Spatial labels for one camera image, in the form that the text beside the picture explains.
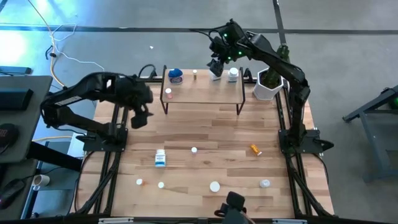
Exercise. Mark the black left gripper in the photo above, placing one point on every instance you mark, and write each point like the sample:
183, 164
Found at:
136, 91

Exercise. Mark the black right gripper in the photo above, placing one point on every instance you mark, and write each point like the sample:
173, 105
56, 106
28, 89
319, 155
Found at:
231, 51

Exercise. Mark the white Melatonin bottle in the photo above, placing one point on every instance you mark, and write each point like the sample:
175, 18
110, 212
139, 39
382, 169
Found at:
213, 77

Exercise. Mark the white bottle blue label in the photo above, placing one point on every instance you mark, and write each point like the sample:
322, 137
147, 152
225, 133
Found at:
233, 74

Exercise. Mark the tiny amber vial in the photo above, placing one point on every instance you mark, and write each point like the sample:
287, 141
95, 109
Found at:
194, 74

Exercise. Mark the Tums bottle blue cap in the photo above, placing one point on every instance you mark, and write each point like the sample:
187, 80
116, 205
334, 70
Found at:
175, 76

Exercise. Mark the white bottle barcode label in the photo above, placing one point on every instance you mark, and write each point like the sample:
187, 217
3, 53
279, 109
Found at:
160, 158

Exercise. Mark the orange vial white cap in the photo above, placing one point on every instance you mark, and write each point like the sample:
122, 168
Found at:
139, 182

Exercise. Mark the small white capped vial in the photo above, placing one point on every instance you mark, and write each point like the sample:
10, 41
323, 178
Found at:
160, 185

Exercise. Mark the large amber pill bottle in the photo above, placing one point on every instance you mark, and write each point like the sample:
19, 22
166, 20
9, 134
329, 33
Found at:
214, 186

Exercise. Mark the translucent white bottle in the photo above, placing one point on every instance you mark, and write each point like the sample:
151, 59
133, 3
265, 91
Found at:
265, 183

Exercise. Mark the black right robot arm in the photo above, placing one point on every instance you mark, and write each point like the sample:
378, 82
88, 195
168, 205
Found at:
280, 62

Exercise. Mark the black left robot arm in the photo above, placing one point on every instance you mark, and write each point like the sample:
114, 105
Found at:
93, 82

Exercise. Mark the wooden shelf black legs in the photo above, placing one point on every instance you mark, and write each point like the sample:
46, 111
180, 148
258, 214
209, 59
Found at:
202, 93

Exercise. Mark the green cactus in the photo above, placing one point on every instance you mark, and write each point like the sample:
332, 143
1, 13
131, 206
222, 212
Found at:
271, 79

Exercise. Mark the white power strip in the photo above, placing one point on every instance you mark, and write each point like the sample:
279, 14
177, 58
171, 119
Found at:
76, 146

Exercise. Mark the black desk bar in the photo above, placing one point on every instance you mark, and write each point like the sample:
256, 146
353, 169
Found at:
53, 155

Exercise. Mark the grey desk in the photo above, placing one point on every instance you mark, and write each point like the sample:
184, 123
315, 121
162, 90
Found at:
37, 93

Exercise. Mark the white cup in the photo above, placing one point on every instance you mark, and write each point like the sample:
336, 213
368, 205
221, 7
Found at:
41, 181

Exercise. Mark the black boxy device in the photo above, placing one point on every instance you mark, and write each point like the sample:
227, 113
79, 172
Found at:
234, 199

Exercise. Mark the black keyboard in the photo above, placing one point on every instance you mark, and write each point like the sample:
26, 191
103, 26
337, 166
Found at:
15, 99

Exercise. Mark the black round cap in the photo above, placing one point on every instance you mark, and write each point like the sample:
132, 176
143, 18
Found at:
7, 138

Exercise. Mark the black computer mouse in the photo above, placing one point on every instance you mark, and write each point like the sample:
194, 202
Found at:
11, 193

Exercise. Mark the black frame bracket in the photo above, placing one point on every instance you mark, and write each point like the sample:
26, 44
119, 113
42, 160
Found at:
153, 76
247, 76

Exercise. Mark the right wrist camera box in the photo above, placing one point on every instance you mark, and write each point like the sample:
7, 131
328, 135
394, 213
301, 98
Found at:
234, 29

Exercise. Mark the black table frame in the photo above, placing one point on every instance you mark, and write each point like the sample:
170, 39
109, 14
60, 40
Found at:
293, 183

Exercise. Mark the grey desk frame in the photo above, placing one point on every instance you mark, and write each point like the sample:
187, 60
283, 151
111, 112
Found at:
373, 146

